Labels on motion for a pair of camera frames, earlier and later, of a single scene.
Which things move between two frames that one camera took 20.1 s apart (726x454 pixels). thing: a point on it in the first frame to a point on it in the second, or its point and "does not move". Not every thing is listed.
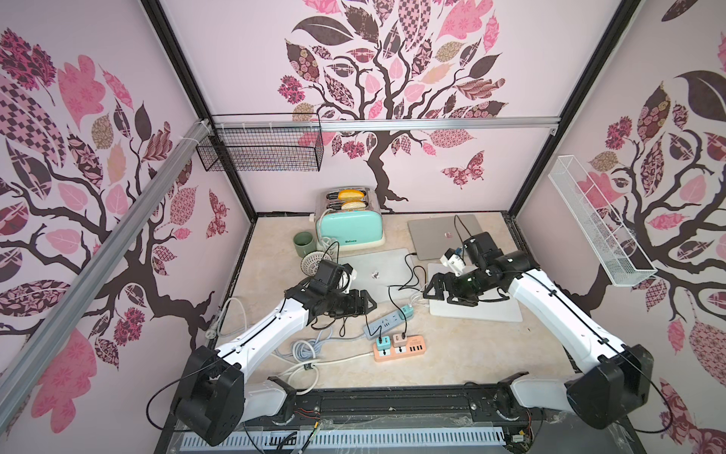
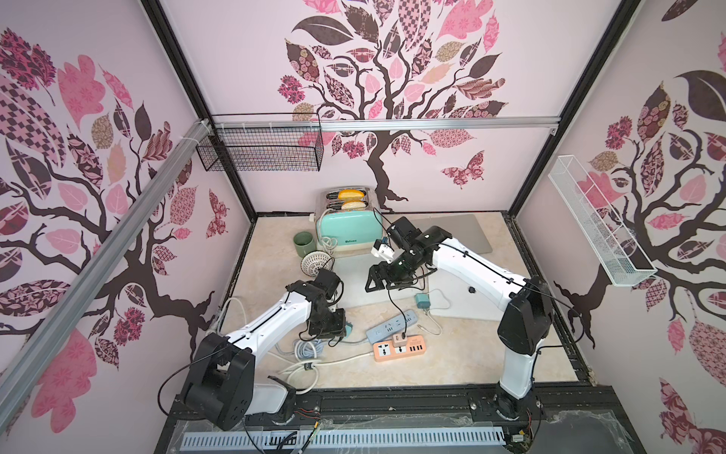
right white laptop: [505, 309] does not move
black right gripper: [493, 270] to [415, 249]
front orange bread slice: [354, 205] does not move
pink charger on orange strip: [398, 340] does not move
